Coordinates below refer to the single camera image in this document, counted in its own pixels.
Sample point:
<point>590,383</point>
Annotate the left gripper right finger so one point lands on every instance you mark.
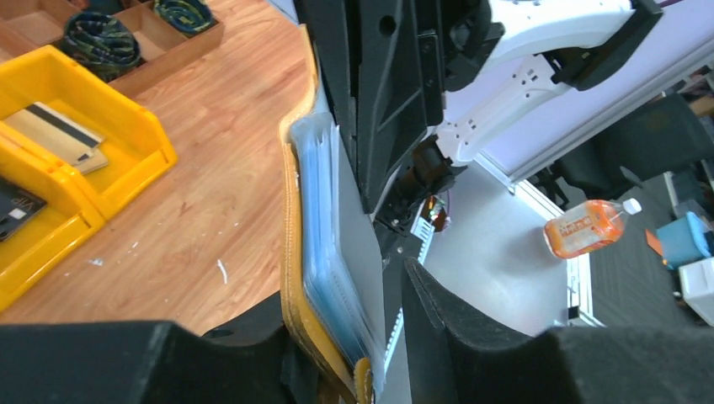
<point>458,354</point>

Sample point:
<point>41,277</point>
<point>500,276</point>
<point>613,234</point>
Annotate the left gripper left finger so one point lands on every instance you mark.
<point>250,359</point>

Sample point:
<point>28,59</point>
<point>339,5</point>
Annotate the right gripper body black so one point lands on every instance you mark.
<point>335,28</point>

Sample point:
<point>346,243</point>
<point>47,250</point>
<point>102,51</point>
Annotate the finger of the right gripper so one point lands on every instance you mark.
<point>399,92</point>

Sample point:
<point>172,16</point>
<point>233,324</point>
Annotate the yellow leather card holder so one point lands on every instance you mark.
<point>331,288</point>

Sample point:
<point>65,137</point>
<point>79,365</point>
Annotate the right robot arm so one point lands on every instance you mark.
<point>502,59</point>

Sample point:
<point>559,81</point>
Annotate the black cards in bin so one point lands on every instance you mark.
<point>17,209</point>

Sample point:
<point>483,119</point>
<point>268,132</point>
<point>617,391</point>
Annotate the gold cards in bin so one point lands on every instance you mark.
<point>67,139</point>

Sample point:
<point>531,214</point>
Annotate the black green coiled belt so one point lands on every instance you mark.
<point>189,17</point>

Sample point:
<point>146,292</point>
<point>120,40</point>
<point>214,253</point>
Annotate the orange drink bottle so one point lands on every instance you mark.
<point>593,224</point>

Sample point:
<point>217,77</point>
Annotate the yellow bin middle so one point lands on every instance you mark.
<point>67,220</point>

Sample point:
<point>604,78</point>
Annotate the yellow bin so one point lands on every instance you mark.
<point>67,220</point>
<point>136,146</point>

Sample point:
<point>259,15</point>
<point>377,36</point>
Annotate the yellow bin right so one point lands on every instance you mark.
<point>136,146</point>

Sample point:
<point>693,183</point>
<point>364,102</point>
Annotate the blue box on floor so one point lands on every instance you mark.
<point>684,241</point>

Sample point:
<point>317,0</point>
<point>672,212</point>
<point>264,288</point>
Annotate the black office chair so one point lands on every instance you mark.
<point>660,136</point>

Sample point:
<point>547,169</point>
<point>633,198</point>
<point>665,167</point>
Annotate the black coiled belt front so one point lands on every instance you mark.
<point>102,44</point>

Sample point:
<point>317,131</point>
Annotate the brown wooden compartment tray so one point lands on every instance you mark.
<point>27,25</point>

